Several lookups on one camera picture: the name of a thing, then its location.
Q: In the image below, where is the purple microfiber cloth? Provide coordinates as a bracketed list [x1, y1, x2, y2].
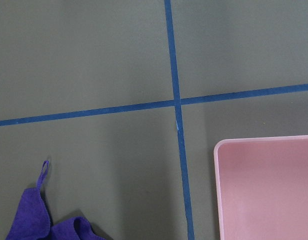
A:
[6, 160, 103, 240]

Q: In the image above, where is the pink plastic box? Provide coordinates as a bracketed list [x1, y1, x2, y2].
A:
[213, 135, 308, 240]

